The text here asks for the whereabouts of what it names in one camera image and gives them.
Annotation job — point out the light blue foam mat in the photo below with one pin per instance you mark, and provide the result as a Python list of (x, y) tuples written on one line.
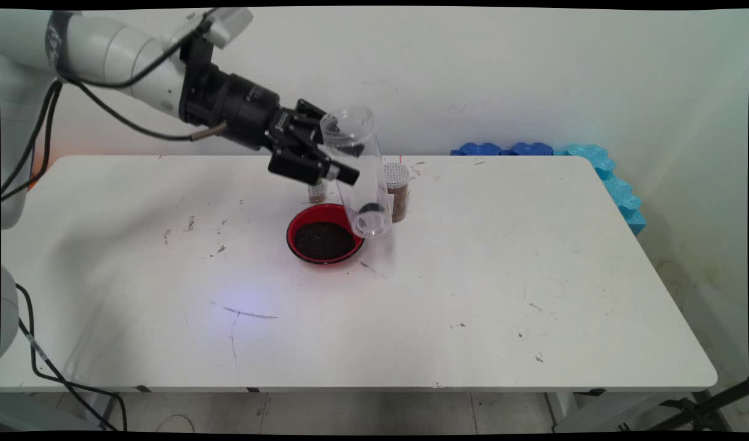
[(619, 190)]

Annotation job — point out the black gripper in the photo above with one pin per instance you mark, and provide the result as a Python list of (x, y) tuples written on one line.
[(239, 104)]

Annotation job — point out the white-lidded brown spice jar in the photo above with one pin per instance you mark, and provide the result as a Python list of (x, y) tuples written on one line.
[(400, 196)]

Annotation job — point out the red bowl with dark grounds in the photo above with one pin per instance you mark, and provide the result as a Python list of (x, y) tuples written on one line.
[(322, 242)]

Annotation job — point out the tall clear plastic jar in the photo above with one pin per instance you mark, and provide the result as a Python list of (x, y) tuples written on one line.
[(362, 184)]

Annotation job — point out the small green-lidded jar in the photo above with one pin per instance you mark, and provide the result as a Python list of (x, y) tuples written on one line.
[(317, 195)]

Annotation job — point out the white table leg frame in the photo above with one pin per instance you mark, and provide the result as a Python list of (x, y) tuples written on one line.
[(74, 407)]

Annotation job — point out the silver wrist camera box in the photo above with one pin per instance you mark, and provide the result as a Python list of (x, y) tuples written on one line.
[(230, 24)]

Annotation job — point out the black tripod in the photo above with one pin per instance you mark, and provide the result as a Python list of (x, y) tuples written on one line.
[(705, 404)]

